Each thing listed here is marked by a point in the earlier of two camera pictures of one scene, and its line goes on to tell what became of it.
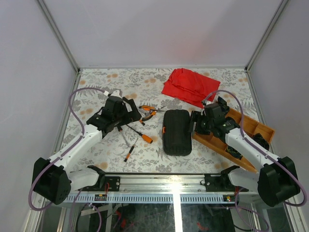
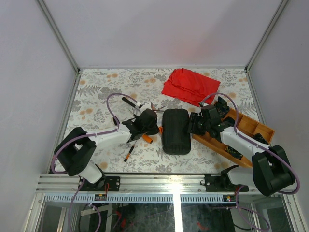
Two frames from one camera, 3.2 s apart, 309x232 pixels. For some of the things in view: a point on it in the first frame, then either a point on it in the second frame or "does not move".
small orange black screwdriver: [128, 154] does not move
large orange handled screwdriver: [145, 137] does not move
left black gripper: [131, 116] -> [155, 129]
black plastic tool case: [177, 132] does not move
